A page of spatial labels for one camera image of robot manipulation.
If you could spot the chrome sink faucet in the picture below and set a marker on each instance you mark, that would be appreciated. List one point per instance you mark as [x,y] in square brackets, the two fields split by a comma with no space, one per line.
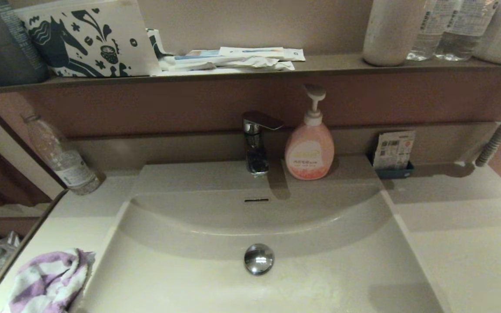
[255,152]

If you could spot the purple white striped towel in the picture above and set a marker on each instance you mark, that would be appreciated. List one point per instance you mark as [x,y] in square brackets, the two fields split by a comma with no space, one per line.
[46,282]

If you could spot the white sink basin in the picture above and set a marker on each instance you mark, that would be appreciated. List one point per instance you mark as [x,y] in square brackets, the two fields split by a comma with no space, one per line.
[342,261]

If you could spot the pink soap pump bottle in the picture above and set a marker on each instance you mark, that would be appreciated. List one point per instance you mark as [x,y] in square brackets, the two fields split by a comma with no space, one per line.
[309,152]

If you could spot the crumpled white plastic wrapper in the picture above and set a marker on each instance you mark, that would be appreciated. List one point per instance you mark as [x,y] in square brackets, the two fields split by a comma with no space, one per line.
[250,64]

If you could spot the chrome drain stopper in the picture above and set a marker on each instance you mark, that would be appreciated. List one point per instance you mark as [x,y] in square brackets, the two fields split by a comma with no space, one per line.
[258,259]

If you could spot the blue white toothbrush packet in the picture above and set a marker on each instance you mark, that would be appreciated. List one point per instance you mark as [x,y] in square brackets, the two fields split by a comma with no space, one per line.
[198,54]

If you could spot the dark blue soap tray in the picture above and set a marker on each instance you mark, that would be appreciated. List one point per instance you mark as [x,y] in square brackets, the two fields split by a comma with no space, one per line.
[392,173]

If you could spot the white printed sachet packet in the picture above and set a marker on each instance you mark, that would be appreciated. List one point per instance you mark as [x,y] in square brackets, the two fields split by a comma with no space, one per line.
[393,150]

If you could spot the white pouch with horse print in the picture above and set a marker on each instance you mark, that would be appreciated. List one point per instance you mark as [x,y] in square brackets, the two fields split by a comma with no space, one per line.
[137,43]

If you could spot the clear plastic bottle without cap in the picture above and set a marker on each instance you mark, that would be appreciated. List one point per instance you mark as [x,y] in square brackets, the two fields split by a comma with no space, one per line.
[70,169]

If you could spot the white smooth cylindrical container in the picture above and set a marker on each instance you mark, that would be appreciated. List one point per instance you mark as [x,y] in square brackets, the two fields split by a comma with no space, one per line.
[389,34]

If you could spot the clear labelled water bottle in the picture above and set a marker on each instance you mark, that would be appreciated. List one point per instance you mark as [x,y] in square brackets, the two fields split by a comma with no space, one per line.
[460,39]
[428,43]

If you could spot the brown wall shelf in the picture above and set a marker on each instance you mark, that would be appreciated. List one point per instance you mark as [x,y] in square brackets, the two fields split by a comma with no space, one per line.
[328,64]

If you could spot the beige counter side rail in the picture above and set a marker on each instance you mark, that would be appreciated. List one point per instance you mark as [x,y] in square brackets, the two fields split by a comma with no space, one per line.
[37,222]

